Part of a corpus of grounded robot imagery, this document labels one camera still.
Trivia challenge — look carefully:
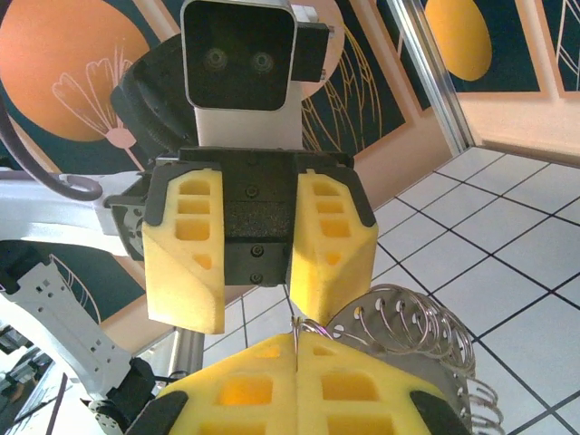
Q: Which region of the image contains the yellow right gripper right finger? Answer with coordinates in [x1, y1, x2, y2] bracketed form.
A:
[296, 333, 473, 435]

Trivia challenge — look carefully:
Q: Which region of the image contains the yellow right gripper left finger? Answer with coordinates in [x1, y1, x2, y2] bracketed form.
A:
[129, 333, 299, 435]

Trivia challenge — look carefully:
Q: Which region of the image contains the metal keyring chain holder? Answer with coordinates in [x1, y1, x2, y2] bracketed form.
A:
[289, 283, 505, 435]

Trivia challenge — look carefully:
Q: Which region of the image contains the navy panel with gold lines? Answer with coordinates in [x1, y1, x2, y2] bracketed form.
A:
[289, 0, 431, 155]

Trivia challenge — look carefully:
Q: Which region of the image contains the navy panel with single flower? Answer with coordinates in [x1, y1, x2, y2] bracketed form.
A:
[0, 0, 182, 325]

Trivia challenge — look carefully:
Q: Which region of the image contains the navy panel with yellow oval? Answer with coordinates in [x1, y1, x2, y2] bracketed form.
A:
[423, 0, 552, 99]

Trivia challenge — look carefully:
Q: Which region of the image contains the navy panel with leaf outlines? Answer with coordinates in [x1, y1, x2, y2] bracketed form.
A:
[541, 0, 580, 99]

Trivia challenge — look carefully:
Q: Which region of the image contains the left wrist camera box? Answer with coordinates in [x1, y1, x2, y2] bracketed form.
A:
[179, 0, 336, 150]

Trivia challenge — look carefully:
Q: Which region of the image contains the aluminium corner post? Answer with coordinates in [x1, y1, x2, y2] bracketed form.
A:
[387, 0, 479, 158]

